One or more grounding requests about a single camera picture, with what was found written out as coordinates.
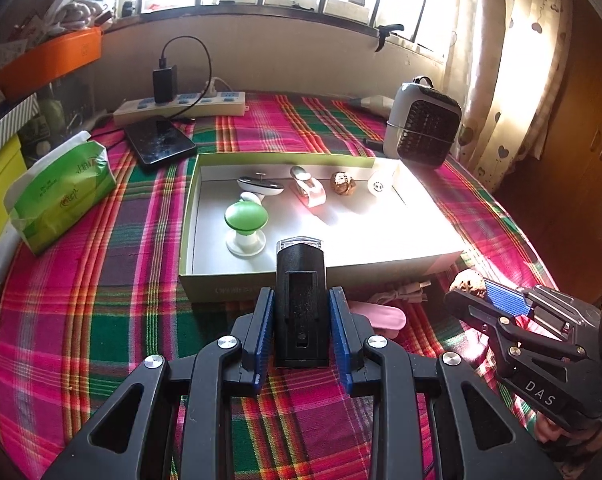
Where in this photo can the black rectangular flashlight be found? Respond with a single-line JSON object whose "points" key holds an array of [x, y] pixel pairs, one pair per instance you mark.
{"points": [[301, 312]]}

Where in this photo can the white black mini heater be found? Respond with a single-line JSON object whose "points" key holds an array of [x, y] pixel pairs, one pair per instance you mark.
{"points": [[422, 124]]}

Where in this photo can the heart-patterned curtain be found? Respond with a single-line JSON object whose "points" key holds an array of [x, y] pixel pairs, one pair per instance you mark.
{"points": [[504, 66]]}

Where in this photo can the black window handle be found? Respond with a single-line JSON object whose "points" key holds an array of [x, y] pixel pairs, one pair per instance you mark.
{"points": [[384, 32]]}

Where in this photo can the striped grey box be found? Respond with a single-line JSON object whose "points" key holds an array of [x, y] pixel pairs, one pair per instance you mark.
{"points": [[16, 118]]}

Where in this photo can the pink clip device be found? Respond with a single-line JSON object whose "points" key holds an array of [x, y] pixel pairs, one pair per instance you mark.
{"points": [[308, 189], [385, 320]]}

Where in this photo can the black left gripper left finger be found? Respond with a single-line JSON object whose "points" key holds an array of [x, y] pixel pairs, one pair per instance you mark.
{"points": [[131, 435]]}

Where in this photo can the person's right hand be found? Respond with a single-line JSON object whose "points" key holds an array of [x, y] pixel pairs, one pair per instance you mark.
{"points": [[571, 452]]}

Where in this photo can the white plug adapter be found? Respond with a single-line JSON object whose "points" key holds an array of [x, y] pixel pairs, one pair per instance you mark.
{"points": [[215, 85]]}

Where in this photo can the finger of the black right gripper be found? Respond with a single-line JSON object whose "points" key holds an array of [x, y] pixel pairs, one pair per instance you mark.
{"points": [[558, 313], [521, 346]]}

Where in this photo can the white mushroom-shaped knob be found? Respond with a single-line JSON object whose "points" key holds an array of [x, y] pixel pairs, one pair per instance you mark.
{"points": [[246, 246]]}

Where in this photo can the black round disc holder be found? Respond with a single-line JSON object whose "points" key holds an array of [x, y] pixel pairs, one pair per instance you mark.
{"points": [[259, 186]]}

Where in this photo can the white power strip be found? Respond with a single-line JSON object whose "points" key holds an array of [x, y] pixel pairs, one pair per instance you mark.
{"points": [[184, 106]]}

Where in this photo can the plaid tablecloth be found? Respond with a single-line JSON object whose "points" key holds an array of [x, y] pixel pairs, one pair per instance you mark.
{"points": [[77, 319]]}

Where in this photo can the brown walnut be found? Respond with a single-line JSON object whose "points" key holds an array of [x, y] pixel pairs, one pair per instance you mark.
{"points": [[342, 184], [471, 282]]}

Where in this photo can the green-lined cardboard box tray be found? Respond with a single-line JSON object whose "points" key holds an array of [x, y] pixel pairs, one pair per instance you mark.
{"points": [[368, 241]]}

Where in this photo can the orange tray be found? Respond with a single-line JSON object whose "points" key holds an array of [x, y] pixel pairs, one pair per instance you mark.
{"points": [[49, 61]]}

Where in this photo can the black smartphone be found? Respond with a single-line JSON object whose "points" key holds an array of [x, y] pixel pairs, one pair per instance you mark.
{"points": [[156, 143]]}

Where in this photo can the green mushroom-shaped knob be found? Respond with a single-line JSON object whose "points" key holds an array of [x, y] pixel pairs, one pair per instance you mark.
{"points": [[245, 217]]}

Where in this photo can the black charger with cable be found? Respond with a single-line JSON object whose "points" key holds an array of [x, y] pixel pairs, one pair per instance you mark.
{"points": [[165, 79]]}

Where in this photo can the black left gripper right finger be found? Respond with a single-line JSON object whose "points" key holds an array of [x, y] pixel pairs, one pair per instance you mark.
{"points": [[429, 412]]}

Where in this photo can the green tissue pack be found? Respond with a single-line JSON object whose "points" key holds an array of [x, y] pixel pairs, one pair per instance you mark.
{"points": [[58, 190]]}

